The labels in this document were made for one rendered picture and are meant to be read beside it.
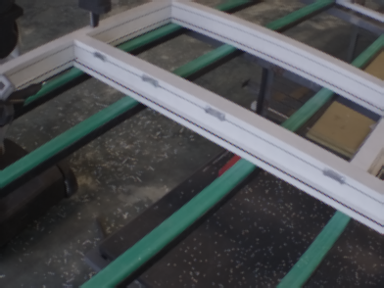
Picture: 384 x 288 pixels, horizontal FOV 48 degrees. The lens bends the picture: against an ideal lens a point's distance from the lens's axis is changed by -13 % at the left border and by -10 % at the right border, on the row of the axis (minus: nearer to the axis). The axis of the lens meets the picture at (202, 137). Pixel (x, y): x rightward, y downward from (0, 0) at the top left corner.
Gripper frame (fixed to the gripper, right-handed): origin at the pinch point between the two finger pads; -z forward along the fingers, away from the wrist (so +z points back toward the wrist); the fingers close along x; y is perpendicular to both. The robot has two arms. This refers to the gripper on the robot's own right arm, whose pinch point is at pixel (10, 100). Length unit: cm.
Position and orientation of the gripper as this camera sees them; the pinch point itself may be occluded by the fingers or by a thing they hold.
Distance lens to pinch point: 109.5
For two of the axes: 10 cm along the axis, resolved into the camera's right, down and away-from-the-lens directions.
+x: -7.2, -6.5, 2.5
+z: -4.7, 2.0, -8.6
